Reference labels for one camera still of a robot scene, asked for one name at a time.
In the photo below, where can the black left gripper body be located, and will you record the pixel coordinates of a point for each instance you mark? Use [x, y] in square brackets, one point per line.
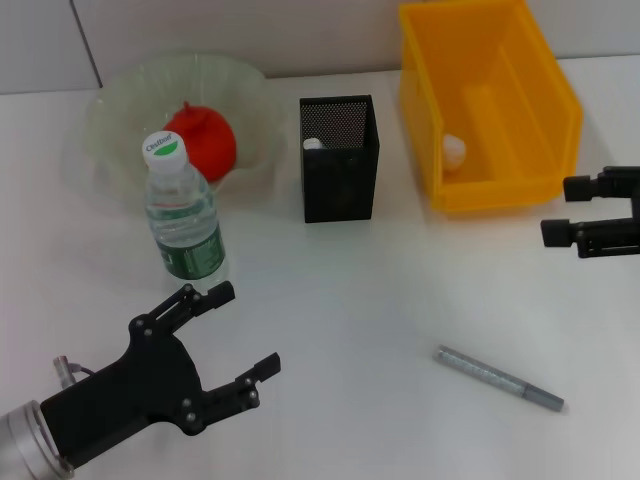
[130, 400]

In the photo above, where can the black mesh pen holder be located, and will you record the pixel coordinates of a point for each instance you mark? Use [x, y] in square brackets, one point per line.
[340, 190]

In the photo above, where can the white paper ball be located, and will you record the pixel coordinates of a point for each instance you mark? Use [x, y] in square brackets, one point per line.
[454, 150]

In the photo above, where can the red-orange toy orange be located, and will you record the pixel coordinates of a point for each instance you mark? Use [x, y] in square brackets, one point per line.
[215, 140]

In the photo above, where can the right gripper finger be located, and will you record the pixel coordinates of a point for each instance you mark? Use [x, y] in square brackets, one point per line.
[577, 189]
[555, 232]

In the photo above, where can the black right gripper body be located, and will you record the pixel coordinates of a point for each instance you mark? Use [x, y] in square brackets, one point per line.
[635, 205]

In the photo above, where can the yellow plastic bin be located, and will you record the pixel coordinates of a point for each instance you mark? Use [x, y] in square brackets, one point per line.
[500, 100]

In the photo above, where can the grey marker pen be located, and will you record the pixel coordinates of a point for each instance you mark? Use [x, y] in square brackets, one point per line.
[490, 375]

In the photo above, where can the clear green-label water bottle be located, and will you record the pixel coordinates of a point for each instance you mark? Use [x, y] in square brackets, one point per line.
[185, 225]

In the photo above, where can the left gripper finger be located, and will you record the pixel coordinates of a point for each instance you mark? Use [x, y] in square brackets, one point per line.
[221, 293]
[267, 366]

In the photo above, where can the green glass fruit plate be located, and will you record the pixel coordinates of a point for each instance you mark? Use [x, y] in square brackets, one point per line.
[125, 100]

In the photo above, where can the mint green utility knife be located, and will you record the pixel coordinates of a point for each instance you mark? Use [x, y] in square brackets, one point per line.
[312, 144]

